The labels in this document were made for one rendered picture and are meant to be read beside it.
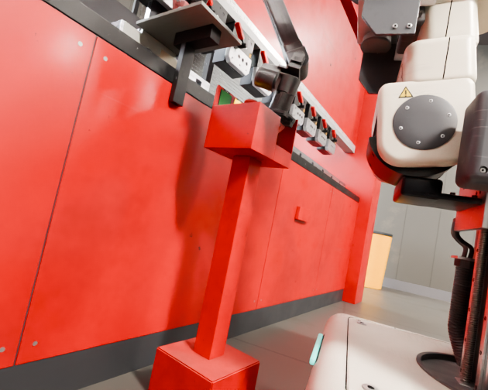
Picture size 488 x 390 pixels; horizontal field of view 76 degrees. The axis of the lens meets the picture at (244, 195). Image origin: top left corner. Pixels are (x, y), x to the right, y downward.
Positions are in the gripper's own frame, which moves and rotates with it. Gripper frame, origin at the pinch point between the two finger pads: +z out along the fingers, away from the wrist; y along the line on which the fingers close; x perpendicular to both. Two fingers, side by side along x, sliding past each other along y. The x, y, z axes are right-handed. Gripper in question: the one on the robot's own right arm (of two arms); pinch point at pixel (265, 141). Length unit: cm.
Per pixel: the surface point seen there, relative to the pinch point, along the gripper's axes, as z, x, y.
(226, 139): 4.9, 14.7, 0.6
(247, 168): 9.5, 7.6, -3.8
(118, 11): -34, 9, 98
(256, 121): -1.6, 14.6, -6.4
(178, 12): -21.2, 26.9, 22.8
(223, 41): -22.3, 12.5, 19.1
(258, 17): -55, -24, 49
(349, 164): -35, -196, 52
